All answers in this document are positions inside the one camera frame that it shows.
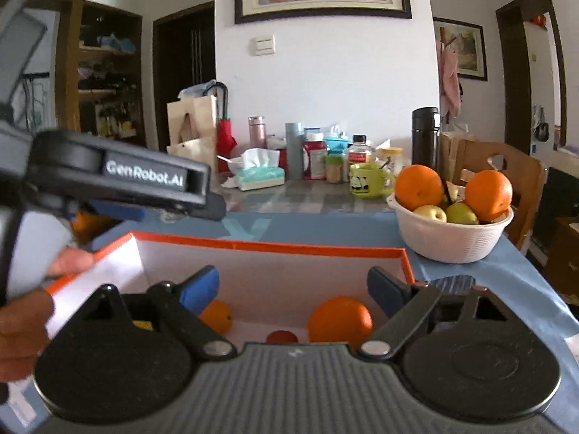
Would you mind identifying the wooden display cabinet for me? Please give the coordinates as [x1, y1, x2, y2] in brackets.
[54, 0, 148, 148]

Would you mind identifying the yellow apple in bowl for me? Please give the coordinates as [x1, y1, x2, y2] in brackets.
[413, 205, 448, 222]

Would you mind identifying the person's left hand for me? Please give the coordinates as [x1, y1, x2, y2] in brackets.
[1, 248, 95, 383]

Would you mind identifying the large orange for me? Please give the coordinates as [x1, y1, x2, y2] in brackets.
[307, 296, 373, 350]

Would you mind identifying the small orange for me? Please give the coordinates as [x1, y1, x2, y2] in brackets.
[199, 300, 233, 335]

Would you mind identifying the pink thermos bottle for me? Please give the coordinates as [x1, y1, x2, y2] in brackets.
[248, 116, 267, 149]

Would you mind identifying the white wall switch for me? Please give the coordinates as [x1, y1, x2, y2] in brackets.
[250, 35, 276, 56]

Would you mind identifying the grey cylinder container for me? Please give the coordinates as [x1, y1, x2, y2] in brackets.
[286, 123, 303, 180]

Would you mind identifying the beige paper bag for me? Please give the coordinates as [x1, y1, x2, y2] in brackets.
[167, 95, 219, 190]

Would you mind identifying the white fruit basket bowl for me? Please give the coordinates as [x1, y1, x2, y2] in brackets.
[386, 194, 514, 264]

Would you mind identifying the red supplement bottle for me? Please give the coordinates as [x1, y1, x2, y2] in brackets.
[303, 131, 327, 180]

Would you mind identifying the black thermos bottle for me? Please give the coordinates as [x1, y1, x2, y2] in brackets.
[411, 107, 440, 170]

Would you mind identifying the green pear in bowl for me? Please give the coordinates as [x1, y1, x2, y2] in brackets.
[445, 202, 479, 225]

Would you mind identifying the red fruit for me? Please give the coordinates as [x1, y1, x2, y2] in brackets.
[266, 330, 299, 345]

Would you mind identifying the orange in bowl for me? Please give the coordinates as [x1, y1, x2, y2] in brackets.
[394, 165, 444, 212]
[464, 170, 513, 222]

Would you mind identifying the orange white cardboard box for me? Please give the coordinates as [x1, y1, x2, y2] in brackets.
[1, 233, 416, 433]

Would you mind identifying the clear jar yellow lid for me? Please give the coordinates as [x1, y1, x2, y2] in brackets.
[376, 147, 403, 176]

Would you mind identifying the right orange in bowl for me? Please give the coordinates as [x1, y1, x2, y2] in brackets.
[464, 170, 513, 222]

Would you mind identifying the pink hanging garment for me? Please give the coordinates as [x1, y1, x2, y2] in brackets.
[437, 41, 461, 119]

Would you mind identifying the red folded umbrella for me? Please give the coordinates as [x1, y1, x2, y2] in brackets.
[214, 81, 237, 159]

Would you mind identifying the right wooden chair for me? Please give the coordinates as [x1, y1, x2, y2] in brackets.
[452, 139, 547, 250]

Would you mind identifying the small framed picture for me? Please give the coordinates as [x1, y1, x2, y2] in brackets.
[433, 17, 488, 81]

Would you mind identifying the tissue box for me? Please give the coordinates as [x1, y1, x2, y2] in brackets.
[219, 148, 286, 192]

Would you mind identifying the small green lid jar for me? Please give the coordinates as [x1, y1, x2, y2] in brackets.
[325, 154, 343, 184]

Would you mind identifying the left orange in bowl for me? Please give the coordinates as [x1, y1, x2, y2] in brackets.
[394, 165, 444, 212]

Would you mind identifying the green panda mug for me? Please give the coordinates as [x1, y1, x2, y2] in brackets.
[349, 163, 396, 199]

